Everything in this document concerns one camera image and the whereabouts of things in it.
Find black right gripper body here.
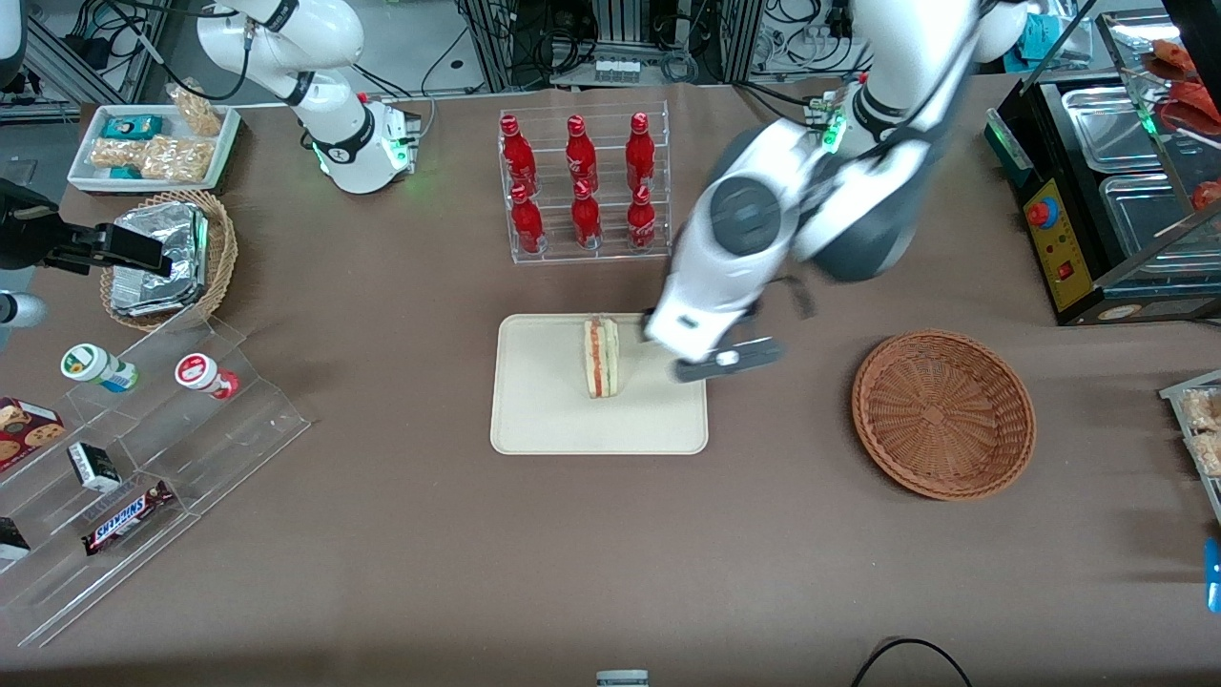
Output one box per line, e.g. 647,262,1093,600
0,179,111,276

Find triangular sandwich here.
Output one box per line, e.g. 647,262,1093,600
583,315,622,401

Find light tan wicker basket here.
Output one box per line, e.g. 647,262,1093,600
99,189,239,334

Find white rectangular snack tray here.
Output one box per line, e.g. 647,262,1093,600
67,103,242,196

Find cream plastic tray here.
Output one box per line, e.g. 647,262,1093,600
490,313,710,456

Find brown round wicker basket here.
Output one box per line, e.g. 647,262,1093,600
852,329,1038,502

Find clear tray with snacks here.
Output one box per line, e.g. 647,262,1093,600
1159,370,1221,526

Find silver foil wrapped packages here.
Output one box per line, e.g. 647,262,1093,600
111,202,210,319

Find clear acrylic bottle rack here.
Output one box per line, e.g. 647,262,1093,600
498,100,673,266

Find red cola bottle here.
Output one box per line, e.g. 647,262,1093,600
509,183,547,256
565,114,600,194
625,113,658,192
500,114,538,196
570,179,604,251
626,184,659,252

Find clear bag of puffed snacks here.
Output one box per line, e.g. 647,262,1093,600
166,80,223,138
139,135,215,183
90,138,146,172

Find teal snack box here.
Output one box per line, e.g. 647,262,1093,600
101,114,164,142

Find green lid yogurt bottle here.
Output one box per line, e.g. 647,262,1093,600
60,343,139,394

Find red lid yogurt bottle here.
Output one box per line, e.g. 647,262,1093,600
174,352,241,401

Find red chocolate chip cookie box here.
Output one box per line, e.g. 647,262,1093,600
0,397,67,474

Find clear acrylic stepped display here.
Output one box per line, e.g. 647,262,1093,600
0,315,312,650

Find small black white box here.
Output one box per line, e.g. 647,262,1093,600
67,442,123,494

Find Snickers chocolate bar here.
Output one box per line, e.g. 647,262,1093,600
81,479,176,557

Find black food warmer appliance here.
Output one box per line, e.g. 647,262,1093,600
984,10,1221,327

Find steel warmer pan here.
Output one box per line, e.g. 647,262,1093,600
1100,172,1221,276
1061,84,1165,175

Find teal cloth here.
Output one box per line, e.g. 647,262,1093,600
1015,8,1071,60

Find red fried food piece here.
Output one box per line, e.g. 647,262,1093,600
1149,38,1221,136

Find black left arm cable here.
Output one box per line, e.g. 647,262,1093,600
763,275,818,322

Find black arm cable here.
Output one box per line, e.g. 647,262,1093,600
91,0,257,103
763,275,818,322

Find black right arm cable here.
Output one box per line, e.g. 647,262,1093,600
91,0,257,103

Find aluminium frame equipment rack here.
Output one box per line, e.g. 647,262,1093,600
456,0,766,93

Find black looped cable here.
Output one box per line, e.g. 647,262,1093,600
851,637,973,687

